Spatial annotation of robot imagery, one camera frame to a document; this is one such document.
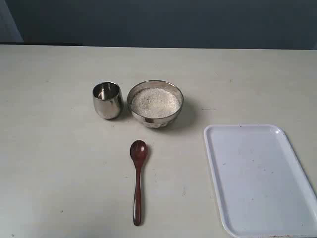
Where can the white plastic tray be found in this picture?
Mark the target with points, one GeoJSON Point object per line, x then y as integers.
{"type": "Point", "coordinates": [260, 187]}

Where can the white rice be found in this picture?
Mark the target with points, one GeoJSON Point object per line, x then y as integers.
{"type": "Point", "coordinates": [155, 103]}

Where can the dark red wooden spoon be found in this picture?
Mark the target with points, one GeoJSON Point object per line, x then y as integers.
{"type": "Point", "coordinates": [138, 154]}

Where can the steel cup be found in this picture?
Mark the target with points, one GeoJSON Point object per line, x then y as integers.
{"type": "Point", "coordinates": [107, 100]}

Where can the steel bowl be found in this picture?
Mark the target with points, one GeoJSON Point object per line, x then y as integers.
{"type": "Point", "coordinates": [161, 122]}

